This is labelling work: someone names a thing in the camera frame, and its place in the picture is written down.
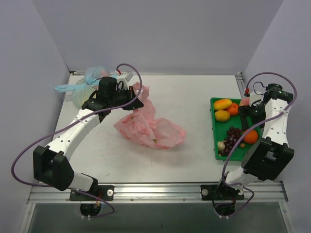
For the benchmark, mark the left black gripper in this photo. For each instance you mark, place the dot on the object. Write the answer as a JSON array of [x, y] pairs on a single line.
[[132, 97]]

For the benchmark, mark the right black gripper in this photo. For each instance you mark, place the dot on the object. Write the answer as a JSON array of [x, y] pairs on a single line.
[[244, 117]]

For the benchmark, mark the fake orange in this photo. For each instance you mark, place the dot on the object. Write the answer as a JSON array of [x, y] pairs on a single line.
[[233, 109], [251, 137]]

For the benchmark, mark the purple fake grape bunch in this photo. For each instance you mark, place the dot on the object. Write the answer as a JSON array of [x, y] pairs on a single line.
[[231, 137]]

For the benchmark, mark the fake yellow mango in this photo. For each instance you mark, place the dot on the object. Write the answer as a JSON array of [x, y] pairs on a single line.
[[222, 104]]

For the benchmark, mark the pink plastic bag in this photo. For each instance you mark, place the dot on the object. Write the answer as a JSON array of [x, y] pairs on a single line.
[[142, 128]]

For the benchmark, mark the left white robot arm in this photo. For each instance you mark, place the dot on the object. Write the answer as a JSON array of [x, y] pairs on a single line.
[[51, 164]]

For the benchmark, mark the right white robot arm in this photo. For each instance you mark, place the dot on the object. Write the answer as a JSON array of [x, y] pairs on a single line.
[[270, 154]]

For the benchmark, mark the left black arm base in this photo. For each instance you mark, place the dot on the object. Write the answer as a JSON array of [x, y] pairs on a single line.
[[102, 191]]

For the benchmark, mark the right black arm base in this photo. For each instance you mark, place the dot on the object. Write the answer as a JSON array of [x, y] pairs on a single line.
[[220, 191]]

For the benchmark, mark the fake pink peach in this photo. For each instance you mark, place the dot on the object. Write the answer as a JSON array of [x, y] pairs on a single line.
[[244, 101]]

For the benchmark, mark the fake yellow lemon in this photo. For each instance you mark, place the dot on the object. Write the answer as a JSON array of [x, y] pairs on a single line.
[[222, 116]]

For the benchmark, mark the fake garlic bulb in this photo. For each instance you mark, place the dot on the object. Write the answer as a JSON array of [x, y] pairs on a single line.
[[220, 145]]

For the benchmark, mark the blue tied plastic bag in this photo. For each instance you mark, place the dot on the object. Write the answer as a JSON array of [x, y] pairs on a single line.
[[81, 91]]

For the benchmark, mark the green plastic tray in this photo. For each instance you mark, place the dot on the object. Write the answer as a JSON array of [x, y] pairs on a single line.
[[228, 127]]

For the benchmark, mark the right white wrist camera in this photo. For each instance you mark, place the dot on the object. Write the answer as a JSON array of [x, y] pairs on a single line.
[[253, 98]]

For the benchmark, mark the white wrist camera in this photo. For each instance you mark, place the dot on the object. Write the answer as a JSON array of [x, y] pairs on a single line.
[[123, 80], [253, 98]]

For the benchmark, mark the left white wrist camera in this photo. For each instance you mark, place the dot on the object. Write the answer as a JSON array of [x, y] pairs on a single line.
[[123, 80]]

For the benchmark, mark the aluminium front rail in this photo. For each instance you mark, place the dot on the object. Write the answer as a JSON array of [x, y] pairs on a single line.
[[158, 193]]

